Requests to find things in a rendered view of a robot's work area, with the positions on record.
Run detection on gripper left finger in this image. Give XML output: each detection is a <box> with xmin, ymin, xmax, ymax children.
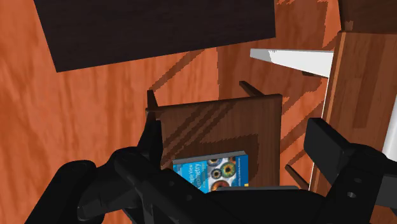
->
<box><xmin>24</xmin><ymin>120</ymin><xmax>237</xmax><ymax>224</ymax></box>

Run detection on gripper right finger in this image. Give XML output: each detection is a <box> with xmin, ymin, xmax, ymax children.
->
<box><xmin>303</xmin><ymin>117</ymin><xmax>397</xmax><ymax>224</ymax></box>

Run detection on brown and white wooden furniture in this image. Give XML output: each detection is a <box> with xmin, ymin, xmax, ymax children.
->
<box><xmin>249</xmin><ymin>0</ymin><xmax>397</xmax><ymax>224</ymax></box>

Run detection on blue book with eye pictures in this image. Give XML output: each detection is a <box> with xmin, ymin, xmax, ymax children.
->
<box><xmin>172</xmin><ymin>151</ymin><xmax>250</xmax><ymax>193</ymax></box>

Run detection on small brown wooden table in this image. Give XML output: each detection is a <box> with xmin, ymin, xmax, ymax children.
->
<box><xmin>144</xmin><ymin>80</ymin><xmax>311</xmax><ymax>191</ymax></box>

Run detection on dark robot stand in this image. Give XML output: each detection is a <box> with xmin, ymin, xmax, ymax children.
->
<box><xmin>33</xmin><ymin>0</ymin><xmax>277</xmax><ymax>73</ymax></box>

